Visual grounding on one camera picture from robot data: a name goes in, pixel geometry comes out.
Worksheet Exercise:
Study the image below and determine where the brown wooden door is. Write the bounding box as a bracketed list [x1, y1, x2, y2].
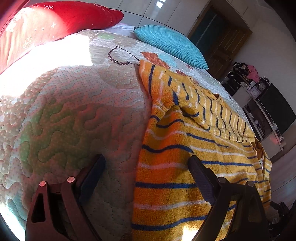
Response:
[188, 1, 252, 81]

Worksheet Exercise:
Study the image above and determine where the red pillow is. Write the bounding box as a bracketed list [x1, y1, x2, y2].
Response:
[1, 1, 124, 72]

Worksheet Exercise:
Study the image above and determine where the pink clothes pile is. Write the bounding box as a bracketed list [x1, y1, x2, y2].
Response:
[247, 65, 260, 83]

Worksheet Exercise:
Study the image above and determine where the black television screen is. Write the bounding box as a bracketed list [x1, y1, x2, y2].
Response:
[255, 82, 295, 134]

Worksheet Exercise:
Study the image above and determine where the white glossy wardrobe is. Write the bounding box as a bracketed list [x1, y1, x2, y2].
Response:
[30, 0, 211, 35]

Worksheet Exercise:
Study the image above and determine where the blue pillow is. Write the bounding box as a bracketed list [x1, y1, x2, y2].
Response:
[133, 25, 209, 70]

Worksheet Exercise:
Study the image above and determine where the yellow striped knit sweater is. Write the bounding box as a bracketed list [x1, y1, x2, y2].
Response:
[130, 59, 273, 241]

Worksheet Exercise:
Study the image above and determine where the patterned quilted bedspread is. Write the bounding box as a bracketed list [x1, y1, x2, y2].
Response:
[1, 25, 245, 240]

